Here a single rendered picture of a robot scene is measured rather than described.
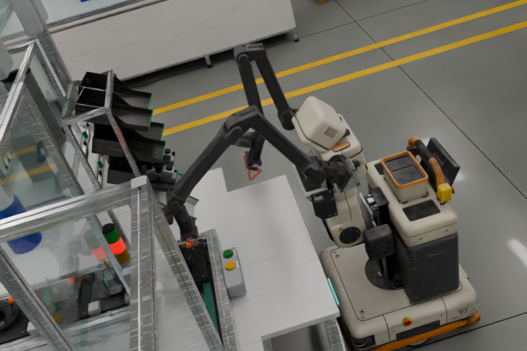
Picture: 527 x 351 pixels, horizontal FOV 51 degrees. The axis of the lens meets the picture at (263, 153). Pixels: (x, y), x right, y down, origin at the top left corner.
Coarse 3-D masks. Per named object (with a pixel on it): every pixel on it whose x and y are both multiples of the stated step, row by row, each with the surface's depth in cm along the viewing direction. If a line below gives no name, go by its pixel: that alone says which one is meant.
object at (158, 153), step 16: (96, 128) 220; (112, 128) 227; (128, 128) 227; (96, 144) 216; (112, 144) 217; (128, 144) 228; (144, 144) 230; (160, 144) 232; (144, 160) 221; (160, 160) 222
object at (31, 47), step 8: (16, 48) 316; (24, 48) 318; (32, 48) 310; (24, 56) 301; (32, 56) 305; (40, 56) 322; (24, 64) 291; (24, 72) 287; (48, 72) 328; (16, 80) 277; (56, 88) 334; (0, 96) 264; (8, 96) 263; (80, 136) 353; (80, 144) 345
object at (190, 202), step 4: (156, 192) 245; (160, 192) 247; (164, 192) 248; (156, 196) 244; (160, 196) 245; (164, 196) 246; (160, 200) 243; (164, 200) 245; (188, 200) 251; (192, 200) 251; (196, 200) 251; (160, 204) 236; (164, 204) 236; (184, 204) 250; (188, 204) 252; (192, 204) 253; (188, 208) 250; (192, 208) 251; (188, 212) 248; (192, 212) 249; (192, 216) 241
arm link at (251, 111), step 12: (252, 108) 197; (228, 120) 197; (240, 120) 193; (252, 120) 193; (264, 120) 196; (264, 132) 199; (276, 132) 200; (276, 144) 203; (288, 144) 204; (288, 156) 206; (300, 156) 208; (312, 156) 218; (300, 168) 210; (312, 168) 208; (312, 180) 211; (324, 180) 212
